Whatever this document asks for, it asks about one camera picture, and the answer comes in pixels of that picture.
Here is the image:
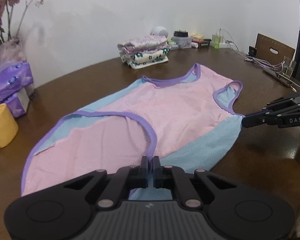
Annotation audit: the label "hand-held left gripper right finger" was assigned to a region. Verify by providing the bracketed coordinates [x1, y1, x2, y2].
[153, 156, 238, 210]

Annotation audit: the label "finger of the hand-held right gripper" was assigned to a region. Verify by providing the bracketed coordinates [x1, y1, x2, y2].
[261, 93, 300, 115]
[241, 110, 282, 128]

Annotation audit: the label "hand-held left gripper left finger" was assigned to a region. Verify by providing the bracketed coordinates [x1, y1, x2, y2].
[64, 156, 150, 210]

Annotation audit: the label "pink and blue mesh vest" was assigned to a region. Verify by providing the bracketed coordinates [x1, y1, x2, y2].
[20, 63, 245, 200]

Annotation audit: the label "black phone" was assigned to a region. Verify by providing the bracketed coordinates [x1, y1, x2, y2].
[262, 67, 300, 90]

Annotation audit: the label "clear acrylic stand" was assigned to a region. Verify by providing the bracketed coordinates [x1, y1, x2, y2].
[281, 56, 297, 77]

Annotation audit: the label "brown perforated board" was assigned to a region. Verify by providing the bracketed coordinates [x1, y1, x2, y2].
[255, 33, 296, 63]

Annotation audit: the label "green spray bottle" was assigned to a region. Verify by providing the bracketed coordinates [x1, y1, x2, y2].
[212, 29, 222, 50]

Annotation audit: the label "cream green-flowered folded garment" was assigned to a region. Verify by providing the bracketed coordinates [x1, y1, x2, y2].
[120, 49, 169, 70]

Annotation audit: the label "lilac ruffled folded garment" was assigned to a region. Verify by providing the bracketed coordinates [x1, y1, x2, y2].
[119, 45, 169, 56]

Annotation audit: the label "pink floral folded garment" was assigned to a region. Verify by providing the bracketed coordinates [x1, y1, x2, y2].
[117, 35, 168, 52]

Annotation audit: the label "white robot speaker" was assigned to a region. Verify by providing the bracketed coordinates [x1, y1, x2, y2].
[151, 26, 169, 38]

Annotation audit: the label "purple tissue pack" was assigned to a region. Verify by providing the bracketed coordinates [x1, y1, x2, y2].
[0, 90, 30, 119]
[0, 62, 34, 103]

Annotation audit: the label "yellow mug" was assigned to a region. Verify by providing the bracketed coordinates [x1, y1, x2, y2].
[0, 104, 19, 155]

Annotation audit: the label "purple braided cables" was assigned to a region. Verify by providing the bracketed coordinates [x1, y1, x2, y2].
[245, 55, 285, 71]

